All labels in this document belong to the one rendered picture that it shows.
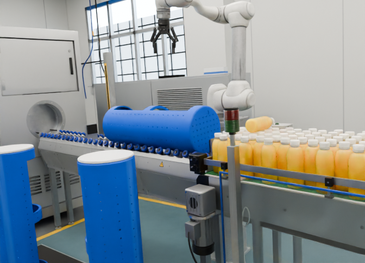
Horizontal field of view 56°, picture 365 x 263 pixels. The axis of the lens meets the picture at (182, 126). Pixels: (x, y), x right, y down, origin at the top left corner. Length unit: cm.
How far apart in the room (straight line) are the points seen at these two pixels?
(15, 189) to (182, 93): 221
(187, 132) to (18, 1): 568
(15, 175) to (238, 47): 166
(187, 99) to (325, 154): 260
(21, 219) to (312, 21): 376
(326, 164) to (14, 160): 173
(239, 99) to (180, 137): 62
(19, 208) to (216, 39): 337
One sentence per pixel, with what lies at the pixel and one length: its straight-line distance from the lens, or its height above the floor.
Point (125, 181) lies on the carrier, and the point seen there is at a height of 92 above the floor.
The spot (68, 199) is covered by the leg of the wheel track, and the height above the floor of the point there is 27.
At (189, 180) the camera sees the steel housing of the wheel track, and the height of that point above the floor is 82.
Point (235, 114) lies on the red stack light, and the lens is 140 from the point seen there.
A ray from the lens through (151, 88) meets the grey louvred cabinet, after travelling 420.
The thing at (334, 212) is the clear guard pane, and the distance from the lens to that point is 141.
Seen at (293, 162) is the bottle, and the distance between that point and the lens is 150.
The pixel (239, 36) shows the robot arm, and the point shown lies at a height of 167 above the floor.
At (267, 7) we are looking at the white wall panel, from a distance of 483.
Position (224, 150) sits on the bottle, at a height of 103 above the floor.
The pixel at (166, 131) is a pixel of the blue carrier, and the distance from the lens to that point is 202.
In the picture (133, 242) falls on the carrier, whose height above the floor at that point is 61.
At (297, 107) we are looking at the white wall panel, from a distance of 463.
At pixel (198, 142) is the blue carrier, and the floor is 103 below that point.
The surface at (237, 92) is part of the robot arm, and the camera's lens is 240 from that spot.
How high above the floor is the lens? 137
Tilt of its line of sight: 7 degrees down
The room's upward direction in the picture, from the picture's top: 4 degrees counter-clockwise
